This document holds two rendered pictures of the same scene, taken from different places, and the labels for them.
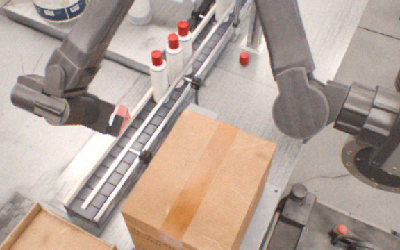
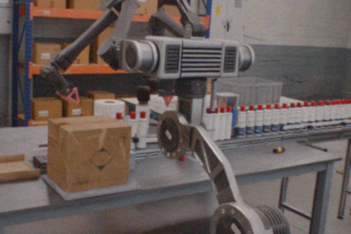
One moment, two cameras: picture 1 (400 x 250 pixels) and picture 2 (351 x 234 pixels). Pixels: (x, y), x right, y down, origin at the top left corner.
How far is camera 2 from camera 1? 185 cm
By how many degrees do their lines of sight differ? 50
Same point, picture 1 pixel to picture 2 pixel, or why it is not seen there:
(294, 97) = (104, 44)
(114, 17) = (82, 41)
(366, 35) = not seen: outside the picture
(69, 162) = not seen: hidden behind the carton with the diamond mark
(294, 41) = (116, 36)
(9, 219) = not seen: hidden behind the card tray
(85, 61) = (66, 53)
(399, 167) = (123, 64)
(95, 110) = (64, 83)
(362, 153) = (160, 127)
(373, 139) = (118, 54)
